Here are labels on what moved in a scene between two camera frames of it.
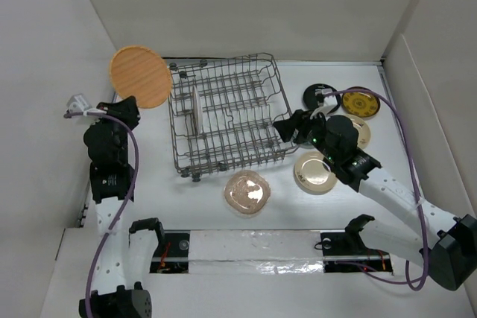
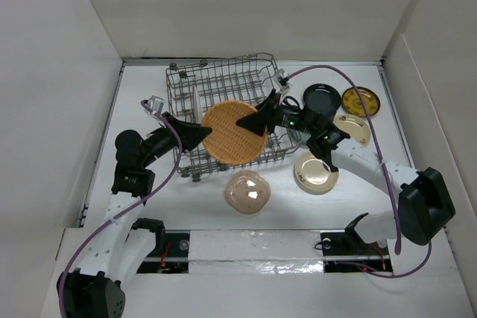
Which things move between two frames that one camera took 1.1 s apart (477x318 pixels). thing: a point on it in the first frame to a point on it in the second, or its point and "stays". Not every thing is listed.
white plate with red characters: x=197 y=105 stays
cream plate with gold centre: x=313 y=175 stays
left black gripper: x=126 y=109 to x=191 y=134
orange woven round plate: x=138 y=71 to x=229 y=142
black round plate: x=311 y=100 stays
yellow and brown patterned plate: x=359 y=103 stays
